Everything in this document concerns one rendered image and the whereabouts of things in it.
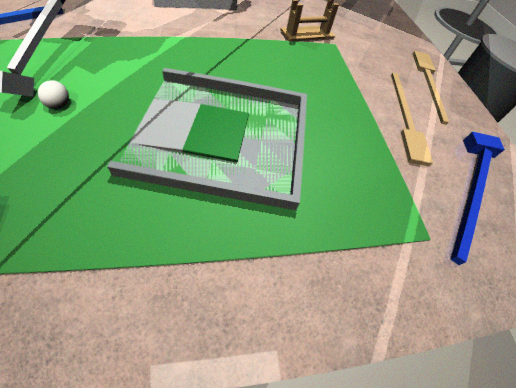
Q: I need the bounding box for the grey ball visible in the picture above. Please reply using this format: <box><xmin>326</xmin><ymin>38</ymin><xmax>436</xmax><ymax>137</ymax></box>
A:
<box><xmin>38</xmin><ymin>81</ymin><xmax>69</xmax><ymax>109</ymax></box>

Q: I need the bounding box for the green flat mat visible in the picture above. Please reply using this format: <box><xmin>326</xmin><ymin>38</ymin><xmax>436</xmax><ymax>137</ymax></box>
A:
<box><xmin>0</xmin><ymin>36</ymin><xmax>431</xmax><ymax>274</ymax></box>

